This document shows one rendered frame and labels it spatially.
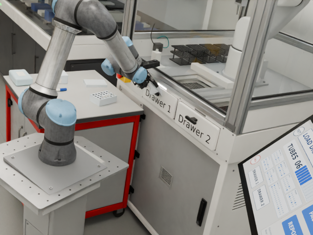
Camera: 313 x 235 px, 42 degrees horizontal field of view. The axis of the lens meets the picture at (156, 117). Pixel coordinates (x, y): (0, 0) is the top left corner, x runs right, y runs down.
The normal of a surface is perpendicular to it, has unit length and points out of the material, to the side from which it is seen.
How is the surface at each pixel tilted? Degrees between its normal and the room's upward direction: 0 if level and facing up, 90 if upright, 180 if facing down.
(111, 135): 90
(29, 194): 0
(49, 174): 3
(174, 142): 90
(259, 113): 90
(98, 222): 0
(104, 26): 95
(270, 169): 50
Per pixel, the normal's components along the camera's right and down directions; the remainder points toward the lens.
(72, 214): 0.76, 0.38
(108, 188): 0.54, 0.43
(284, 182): -0.66, -0.70
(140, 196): -0.83, 0.12
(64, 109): 0.29, -0.81
